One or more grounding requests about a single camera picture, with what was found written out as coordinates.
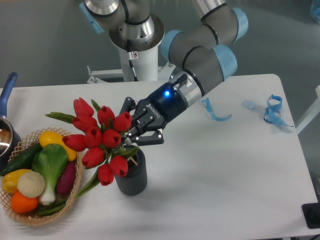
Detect blue ribbon strip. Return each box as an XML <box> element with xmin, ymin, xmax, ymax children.
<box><xmin>199</xmin><ymin>98</ymin><xmax>232</xmax><ymax>122</ymax></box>

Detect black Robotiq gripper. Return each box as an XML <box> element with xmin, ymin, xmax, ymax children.
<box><xmin>119</xmin><ymin>83</ymin><xmax>188</xmax><ymax>146</ymax></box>

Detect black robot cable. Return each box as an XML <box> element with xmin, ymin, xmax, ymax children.
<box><xmin>126</xmin><ymin>39</ymin><xmax>139</xmax><ymax>82</ymax></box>

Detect small pale blue cap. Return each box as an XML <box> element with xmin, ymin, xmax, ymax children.
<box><xmin>242</xmin><ymin>100</ymin><xmax>256</xmax><ymax>110</ymax></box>

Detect dark grey ribbed vase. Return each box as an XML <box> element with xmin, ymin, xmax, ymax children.
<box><xmin>115</xmin><ymin>149</ymin><xmax>148</xmax><ymax>196</ymax></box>

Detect green bean pods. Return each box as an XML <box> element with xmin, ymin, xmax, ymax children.
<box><xmin>35</xmin><ymin>198</ymin><xmax>67</xmax><ymax>217</ymax></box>

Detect green cucumber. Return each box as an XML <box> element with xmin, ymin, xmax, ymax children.
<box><xmin>0</xmin><ymin>142</ymin><xmax>43</xmax><ymax>177</ymax></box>

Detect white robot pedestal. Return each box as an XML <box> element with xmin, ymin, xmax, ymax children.
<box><xmin>118</xmin><ymin>46</ymin><xmax>158</xmax><ymax>82</ymax></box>

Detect yellow squash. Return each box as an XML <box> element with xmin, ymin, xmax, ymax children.
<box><xmin>39</xmin><ymin>130</ymin><xmax>77</xmax><ymax>161</ymax></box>

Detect black device at edge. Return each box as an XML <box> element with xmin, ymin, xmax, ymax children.
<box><xmin>301</xmin><ymin>202</ymin><xmax>320</xmax><ymax>229</ymax></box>

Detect white metal frame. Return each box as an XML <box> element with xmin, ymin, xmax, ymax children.
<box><xmin>295</xmin><ymin>85</ymin><xmax>320</xmax><ymax>135</ymax></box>

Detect blue handled saucepan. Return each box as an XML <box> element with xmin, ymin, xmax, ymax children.
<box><xmin>0</xmin><ymin>72</ymin><xmax>21</xmax><ymax>171</ymax></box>

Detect crumpled blue ribbon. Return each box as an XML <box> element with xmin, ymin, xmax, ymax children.
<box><xmin>263</xmin><ymin>94</ymin><xmax>294</xmax><ymax>127</ymax></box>

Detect red tulip bouquet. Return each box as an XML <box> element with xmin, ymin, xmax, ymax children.
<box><xmin>47</xmin><ymin>97</ymin><xmax>139</xmax><ymax>196</ymax></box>

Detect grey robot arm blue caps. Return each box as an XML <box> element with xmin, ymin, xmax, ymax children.
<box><xmin>79</xmin><ymin>0</ymin><xmax>248</xmax><ymax>146</ymax></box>

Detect purple sweet potato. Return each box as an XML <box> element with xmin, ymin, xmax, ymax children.
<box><xmin>56</xmin><ymin>161</ymin><xmax>77</xmax><ymax>196</ymax></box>

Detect orange fruit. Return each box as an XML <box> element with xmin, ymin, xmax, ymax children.
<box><xmin>10</xmin><ymin>191</ymin><xmax>39</xmax><ymax>214</ymax></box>

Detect green bok choy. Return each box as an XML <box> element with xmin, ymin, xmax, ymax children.
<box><xmin>31</xmin><ymin>143</ymin><xmax>68</xmax><ymax>206</ymax></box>

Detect yellow bell pepper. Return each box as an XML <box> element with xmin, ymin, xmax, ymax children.
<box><xmin>1</xmin><ymin>169</ymin><xmax>31</xmax><ymax>194</ymax></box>

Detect cream white garlic bun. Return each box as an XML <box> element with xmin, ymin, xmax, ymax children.
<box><xmin>17</xmin><ymin>171</ymin><xmax>46</xmax><ymax>198</ymax></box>

